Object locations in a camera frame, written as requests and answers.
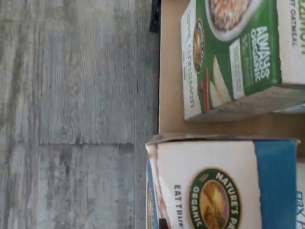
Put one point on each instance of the black metal shelving rack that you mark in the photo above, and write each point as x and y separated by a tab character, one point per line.
155	16

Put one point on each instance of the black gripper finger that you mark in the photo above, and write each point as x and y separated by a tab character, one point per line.
162	224

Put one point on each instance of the green oatmeal box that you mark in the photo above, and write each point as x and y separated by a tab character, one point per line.
238	59
293	35

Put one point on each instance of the blue and white oatmeal box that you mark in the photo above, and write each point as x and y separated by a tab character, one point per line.
214	186
301	195

